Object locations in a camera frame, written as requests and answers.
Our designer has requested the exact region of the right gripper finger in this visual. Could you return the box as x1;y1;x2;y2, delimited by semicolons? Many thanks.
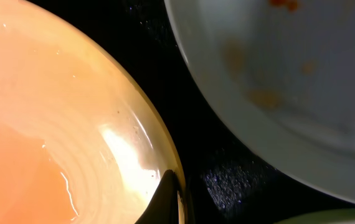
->
136;170;179;224

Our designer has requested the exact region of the yellow plate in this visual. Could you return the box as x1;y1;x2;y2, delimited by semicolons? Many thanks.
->
0;1;187;223

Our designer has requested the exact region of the light green plate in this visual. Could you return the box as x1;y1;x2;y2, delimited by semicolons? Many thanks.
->
165;0;355;203
277;208;355;224

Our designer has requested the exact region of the round black serving tray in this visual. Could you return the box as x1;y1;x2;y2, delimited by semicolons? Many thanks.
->
31;0;353;223

